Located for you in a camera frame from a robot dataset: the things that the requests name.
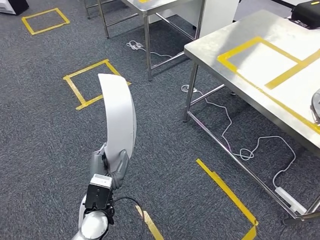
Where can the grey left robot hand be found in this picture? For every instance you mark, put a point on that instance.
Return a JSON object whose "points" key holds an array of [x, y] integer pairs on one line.
{"points": [[96, 164]]}

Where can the white curved panel part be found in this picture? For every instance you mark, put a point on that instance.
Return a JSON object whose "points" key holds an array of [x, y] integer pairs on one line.
{"points": [[120, 119]]}

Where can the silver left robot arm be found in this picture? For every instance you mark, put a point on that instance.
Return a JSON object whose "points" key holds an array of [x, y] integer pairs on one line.
{"points": [[92, 228]]}

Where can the stainless steel workbench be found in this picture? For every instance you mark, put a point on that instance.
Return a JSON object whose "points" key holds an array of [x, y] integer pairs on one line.
{"points": [[250, 36]]}

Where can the stainless steel table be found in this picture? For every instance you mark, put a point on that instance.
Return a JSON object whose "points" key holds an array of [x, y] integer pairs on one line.
{"points": [[147, 43]]}

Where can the black and white box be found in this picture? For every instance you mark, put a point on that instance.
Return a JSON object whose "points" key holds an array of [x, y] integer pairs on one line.
{"points": [[15, 6]]}

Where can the white power strip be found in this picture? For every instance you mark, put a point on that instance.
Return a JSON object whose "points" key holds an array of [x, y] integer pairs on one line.
{"points": [[290, 200]]}

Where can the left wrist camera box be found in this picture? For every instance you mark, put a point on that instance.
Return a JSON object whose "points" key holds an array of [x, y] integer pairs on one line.
{"points": [[98, 195]]}

